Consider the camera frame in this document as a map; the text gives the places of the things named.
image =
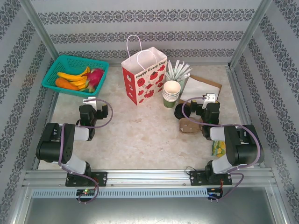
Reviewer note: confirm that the stack of paper cups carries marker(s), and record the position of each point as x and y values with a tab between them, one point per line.
171	93

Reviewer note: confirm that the red and white paper bag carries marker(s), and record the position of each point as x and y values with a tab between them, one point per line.
140	88

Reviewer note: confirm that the orange toy carrot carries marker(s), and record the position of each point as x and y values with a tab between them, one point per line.
65	84

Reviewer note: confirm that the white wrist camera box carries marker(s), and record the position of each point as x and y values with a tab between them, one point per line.
210	96
91	101

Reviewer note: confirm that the left small circuit board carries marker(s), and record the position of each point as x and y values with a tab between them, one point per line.
85	191

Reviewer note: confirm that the small circuit board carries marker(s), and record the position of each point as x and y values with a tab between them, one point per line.
213	193
85	191

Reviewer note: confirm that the teal plastic basket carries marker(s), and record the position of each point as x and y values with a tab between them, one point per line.
70	61

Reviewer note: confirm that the brown cardboard tray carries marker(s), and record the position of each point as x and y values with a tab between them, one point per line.
219	86

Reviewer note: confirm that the yellow toy banana bunch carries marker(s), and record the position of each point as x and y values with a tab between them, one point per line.
70	75

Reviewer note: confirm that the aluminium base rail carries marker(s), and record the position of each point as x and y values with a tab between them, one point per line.
149	177

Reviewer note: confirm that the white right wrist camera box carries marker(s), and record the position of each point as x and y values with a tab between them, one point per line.
210	96

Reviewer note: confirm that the white paper napkin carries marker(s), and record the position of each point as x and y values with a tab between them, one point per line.
201	87

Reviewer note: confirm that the aluminium frame post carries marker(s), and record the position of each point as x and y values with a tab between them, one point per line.
39	28
251	28

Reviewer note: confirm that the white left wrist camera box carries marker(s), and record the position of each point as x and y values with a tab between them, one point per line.
91	101

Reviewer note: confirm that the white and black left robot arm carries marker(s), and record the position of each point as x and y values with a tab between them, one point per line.
53	144

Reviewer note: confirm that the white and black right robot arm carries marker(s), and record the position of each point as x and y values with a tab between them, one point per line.
245	144

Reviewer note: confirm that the yellow green candy packet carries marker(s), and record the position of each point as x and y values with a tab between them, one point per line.
218	149

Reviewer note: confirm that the pink toy dragon fruit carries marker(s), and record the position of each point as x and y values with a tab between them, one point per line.
95	75

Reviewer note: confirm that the right small circuit board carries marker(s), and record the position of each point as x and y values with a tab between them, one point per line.
213	193

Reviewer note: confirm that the mint green straw holder cup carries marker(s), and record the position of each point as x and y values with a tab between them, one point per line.
183	85

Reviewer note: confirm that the grey steel sheet panel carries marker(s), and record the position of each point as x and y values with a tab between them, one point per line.
149	210

